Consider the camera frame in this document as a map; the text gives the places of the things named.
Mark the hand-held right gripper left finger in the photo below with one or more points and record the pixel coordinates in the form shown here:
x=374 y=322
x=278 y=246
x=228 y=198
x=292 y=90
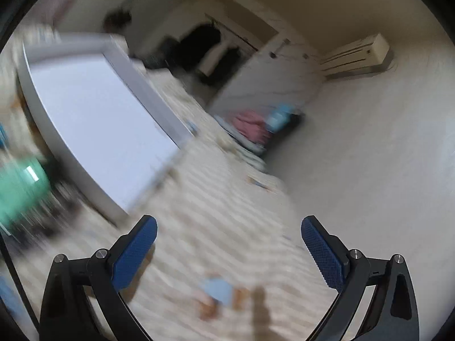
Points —
x=132 y=255

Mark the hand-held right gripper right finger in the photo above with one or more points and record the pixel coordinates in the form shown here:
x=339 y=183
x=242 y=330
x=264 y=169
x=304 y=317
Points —
x=324 y=255

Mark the green blurred object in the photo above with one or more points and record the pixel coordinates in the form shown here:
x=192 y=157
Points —
x=21 y=188

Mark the light blue bag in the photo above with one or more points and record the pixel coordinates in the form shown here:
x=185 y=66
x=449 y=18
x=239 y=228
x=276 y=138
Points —
x=279 y=118

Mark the pink folded cloth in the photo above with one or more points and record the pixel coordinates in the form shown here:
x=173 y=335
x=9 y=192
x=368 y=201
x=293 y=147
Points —
x=250 y=127

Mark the white air conditioner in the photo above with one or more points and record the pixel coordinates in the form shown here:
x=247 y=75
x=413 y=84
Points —
x=355 y=57

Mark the white wardrobe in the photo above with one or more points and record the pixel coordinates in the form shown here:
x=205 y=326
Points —
x=263 y=60

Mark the dark hanging clothes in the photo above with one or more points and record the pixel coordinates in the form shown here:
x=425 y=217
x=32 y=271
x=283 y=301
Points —
x=209 y=49

